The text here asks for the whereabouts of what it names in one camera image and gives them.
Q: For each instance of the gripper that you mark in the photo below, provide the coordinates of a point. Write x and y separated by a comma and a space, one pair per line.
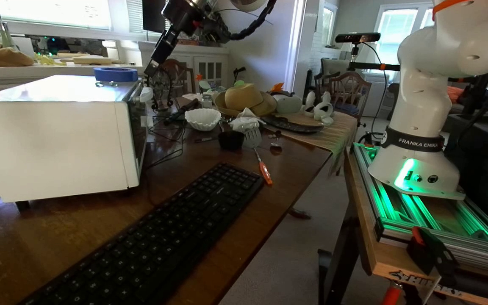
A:
182, 17

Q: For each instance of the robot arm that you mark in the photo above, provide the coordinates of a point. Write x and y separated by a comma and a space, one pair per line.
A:
439, 51

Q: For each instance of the oven door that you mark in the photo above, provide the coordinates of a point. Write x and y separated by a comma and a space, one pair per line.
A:
139, 135

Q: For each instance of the white toaster oven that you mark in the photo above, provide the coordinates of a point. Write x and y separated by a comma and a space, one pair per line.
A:
57, 140

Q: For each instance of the white cabinet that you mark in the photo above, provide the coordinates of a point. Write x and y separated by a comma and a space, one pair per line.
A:
210, 63

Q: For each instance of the wooden chair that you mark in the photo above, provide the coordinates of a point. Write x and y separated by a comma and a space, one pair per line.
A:
181, 76
350, 95

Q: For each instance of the small glass jar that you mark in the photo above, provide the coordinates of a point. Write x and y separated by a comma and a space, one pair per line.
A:
207, 101

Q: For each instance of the blue tape roll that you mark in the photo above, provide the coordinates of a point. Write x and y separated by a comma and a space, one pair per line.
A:
115, 74

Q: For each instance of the wooden cutting board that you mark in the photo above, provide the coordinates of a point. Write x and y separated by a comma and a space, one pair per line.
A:
92, 60

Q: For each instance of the straw hat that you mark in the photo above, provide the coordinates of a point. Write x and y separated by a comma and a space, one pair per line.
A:
244, 98

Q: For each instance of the white paper coffee filter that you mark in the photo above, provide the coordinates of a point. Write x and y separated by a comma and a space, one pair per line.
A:
203, 119

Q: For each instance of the dark marker pen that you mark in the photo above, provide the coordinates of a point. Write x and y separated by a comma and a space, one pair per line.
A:
205, 139

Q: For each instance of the small black cup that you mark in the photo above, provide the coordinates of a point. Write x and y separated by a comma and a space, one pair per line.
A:
231, 140

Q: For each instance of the white headset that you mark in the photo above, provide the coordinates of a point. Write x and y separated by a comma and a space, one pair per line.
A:
288, 103

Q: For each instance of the window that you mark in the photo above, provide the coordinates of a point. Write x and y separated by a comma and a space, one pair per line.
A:
396, 34
328, 25

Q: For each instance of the white hand controller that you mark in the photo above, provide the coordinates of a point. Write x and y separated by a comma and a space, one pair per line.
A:
309, 103
323, 111

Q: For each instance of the dark oval tray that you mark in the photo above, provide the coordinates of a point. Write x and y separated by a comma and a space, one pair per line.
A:
295, 123

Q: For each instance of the striped table runner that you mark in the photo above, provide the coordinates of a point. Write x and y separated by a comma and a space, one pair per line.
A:
333, 135

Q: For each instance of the black keyboard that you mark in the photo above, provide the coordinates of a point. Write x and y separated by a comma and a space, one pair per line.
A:
163, 237

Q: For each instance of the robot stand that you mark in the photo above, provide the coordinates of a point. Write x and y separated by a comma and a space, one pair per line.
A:
396, 237

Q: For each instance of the black and orange clamp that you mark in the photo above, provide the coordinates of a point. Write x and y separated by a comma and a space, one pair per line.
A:
432, 252

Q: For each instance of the black wall screen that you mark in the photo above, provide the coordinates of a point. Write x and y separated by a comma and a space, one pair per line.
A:
153, 15

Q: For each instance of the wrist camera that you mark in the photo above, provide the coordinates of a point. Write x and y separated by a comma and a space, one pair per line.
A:
216, 29

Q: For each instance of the camera on mount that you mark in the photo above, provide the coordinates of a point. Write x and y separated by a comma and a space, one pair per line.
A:
357, 37

